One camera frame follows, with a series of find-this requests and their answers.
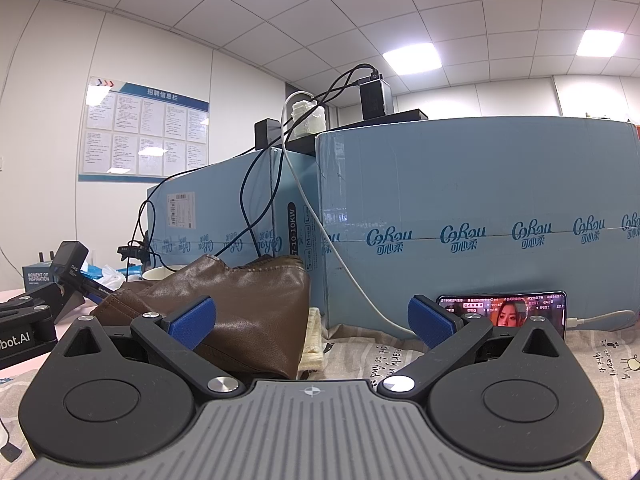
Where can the white cup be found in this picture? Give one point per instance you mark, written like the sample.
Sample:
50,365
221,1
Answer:
162,274

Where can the light blue box white label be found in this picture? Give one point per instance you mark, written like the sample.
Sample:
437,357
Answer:
210,200

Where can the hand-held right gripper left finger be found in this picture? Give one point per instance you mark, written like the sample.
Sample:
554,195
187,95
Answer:
192,322

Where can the printed grey bedsheet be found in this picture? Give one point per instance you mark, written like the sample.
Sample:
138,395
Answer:
360,360

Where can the large light blue cardboard box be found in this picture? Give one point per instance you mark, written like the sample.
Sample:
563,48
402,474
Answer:
475,185

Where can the white plastic bag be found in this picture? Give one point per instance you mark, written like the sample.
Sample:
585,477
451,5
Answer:
112,277

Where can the large black power adapter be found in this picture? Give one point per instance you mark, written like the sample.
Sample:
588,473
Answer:
374,99

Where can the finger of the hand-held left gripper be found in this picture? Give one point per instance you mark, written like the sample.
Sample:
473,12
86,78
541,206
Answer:
100,293
22,307

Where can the dark blue small box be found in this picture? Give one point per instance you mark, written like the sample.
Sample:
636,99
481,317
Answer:
42,276

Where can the black smartphone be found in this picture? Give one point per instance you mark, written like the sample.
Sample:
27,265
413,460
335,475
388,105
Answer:
505,310

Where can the white plug adapter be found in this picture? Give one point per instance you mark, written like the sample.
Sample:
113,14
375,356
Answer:
310,119

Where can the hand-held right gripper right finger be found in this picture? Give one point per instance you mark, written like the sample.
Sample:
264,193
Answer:
430,322

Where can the ceiling light panel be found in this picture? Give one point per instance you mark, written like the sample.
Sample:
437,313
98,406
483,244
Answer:
412,57
601,43

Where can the cream knitted cloth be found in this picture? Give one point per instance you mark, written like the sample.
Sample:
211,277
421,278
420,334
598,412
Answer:
314,340

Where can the blue framed notice board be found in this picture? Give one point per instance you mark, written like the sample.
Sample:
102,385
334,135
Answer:
142,130

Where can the small black adapter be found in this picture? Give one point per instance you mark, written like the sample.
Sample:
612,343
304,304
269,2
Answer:
267,133

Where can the black power strip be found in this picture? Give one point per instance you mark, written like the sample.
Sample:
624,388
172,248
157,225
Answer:
400,116

